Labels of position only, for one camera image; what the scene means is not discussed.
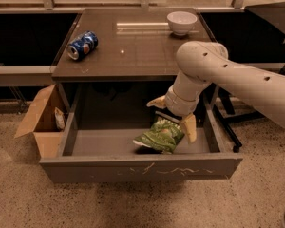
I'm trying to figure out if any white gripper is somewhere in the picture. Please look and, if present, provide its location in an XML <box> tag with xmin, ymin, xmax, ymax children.
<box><xmin>146</xmin><ymin>86</ymin><xmax>200</xmax><ymax>143</ymax></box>

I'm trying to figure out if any green jalapeno chip bag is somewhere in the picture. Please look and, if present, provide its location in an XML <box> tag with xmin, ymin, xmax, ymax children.
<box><xmin>133</xmin><ymin>111</ymin><xmax>184</xmax><ymax>154</ymax></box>

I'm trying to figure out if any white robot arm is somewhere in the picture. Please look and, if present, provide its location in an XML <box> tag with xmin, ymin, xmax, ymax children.
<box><xmin>151</xmin><ymin>42</ymin><xmax>285</xmax><ymax>228</ymax></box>

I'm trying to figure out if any grey cabinet with counter top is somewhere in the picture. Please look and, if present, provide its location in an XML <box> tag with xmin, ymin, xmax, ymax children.
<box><xmin>53</xmin><ymin>8</ymin><xmax>214</xmax><ymax>129</ymax></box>

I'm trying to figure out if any open grey top drawer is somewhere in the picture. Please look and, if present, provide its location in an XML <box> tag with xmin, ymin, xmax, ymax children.
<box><xmin>40</xmin><ymin>82</ymin><xmax>242</xmax><ymax>182</ymax></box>

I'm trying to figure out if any small snack bag in box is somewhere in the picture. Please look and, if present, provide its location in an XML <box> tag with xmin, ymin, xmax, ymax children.
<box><xmin>54</xmin><ymin>108</ymin><xmax>66</xmax><ymax>130</ymax></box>

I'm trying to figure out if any black stand with legs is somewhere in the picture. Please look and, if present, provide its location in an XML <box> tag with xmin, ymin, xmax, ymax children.
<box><xmin>213</xmin><ymin>52</ymin><xmax>285</xmax><ymax>154</ymax></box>

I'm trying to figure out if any white ceramic bowl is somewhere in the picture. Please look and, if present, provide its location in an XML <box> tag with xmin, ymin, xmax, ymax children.
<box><xmin>167</xmin><ymin>11</ymin><xmax>198</xmax><ymax>36</ymax></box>

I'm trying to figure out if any crushed blue soda can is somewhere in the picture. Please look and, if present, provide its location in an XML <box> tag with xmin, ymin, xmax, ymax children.
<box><xmin>66</xmin><ymin>31</ymin><xmax>98</xmax><ymax>61</ymax></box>

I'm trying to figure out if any open cardboard box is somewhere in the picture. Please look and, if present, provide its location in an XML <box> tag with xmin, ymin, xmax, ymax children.
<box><xmin>15</xmin><ymin>85</ymin><xmax>67</xmax><ymax>158</ymax></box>

